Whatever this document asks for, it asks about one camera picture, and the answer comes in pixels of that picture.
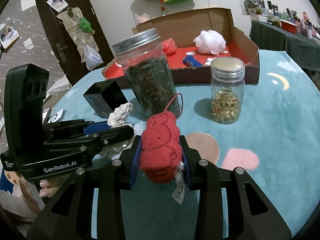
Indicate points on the beige round coaster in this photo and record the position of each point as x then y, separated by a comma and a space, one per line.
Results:
205, 144

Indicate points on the white plastic bag on door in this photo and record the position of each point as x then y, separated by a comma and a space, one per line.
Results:
92, 58

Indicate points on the cardboard box with red lining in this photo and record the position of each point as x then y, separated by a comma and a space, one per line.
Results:
184, 26

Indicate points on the small jar with gold contents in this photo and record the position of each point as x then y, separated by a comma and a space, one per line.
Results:
227, 88

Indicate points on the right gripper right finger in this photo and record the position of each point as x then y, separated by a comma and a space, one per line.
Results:
195, 175

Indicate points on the red plush bunny toy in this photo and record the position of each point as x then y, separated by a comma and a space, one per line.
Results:
161, 150

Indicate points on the white device on table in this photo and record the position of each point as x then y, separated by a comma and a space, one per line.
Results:
57, 117

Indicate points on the white fluffy striped toy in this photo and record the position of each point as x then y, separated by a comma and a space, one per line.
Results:
209, 61

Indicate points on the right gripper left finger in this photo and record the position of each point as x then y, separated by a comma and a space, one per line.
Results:
130, 164

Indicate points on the dark green covered table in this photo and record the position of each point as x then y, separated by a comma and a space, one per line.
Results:
301, 49

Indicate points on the pale pink plush toy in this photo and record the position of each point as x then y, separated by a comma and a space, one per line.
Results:
139, 19

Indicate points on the blue cloth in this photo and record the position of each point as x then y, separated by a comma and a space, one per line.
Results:
190, 61

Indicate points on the dark wooden door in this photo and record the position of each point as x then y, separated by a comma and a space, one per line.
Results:
60, 19

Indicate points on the tall jar with dark contents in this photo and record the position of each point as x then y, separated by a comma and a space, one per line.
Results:
147, 71

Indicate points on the person's left hand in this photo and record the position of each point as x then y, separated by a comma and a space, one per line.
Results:
49, 187

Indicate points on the white mesh bath pouf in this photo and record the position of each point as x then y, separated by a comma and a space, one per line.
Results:
210, 42

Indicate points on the red mesh bath pouf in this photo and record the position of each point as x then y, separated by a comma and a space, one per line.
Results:
169, 47

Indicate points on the teal round table cover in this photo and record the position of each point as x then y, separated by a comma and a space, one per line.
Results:
279, 123

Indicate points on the cream knitted scrunchie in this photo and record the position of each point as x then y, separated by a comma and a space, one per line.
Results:
116, 119

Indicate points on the green plush on door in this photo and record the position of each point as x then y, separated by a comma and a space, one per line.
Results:
85, 26

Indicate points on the black box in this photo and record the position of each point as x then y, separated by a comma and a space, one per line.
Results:
104, 97

